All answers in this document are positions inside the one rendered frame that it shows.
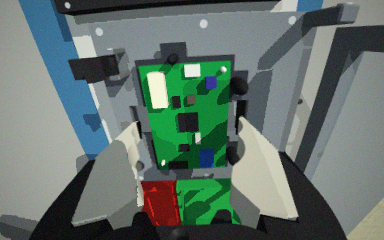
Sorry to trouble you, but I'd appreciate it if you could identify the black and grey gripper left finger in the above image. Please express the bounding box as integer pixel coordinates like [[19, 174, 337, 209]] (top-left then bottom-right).
[[29, 121, 144, 240]]

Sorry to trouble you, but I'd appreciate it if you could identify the red bin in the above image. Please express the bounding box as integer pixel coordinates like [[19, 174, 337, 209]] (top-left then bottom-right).
[[141, 180, 182, 226]]

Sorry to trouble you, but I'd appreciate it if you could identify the green bin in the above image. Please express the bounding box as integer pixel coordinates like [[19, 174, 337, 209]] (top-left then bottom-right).
[[176, 178, 241, 225]]

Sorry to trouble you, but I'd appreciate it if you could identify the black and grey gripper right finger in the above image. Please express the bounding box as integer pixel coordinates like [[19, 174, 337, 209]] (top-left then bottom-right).
[[229, 116, 347, 240]]

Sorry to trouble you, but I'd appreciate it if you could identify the green circuit board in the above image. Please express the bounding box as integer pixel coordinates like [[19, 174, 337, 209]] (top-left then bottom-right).
[[138, 61, 231, 170]]

